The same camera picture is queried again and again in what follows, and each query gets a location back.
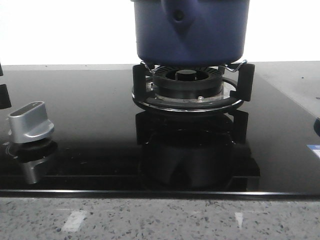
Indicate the black round gas burner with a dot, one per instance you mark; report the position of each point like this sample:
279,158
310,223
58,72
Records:
187,83

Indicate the black pan support grate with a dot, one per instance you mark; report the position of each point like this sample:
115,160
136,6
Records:
236,89

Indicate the silver stove control knob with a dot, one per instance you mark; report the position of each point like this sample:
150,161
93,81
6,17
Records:
30,123

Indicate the bent wire pot trivet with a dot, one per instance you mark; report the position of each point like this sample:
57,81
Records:
231,67

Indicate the dark blue cooking pot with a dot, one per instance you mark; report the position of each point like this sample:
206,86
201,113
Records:
190,33

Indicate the blue white cooktop sticker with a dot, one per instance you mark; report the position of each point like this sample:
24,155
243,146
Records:
315,149

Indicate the black glass gas cooktop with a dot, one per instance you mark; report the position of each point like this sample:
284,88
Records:
103,145

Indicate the black left burner grate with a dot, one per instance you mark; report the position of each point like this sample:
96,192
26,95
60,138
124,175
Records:
5,101

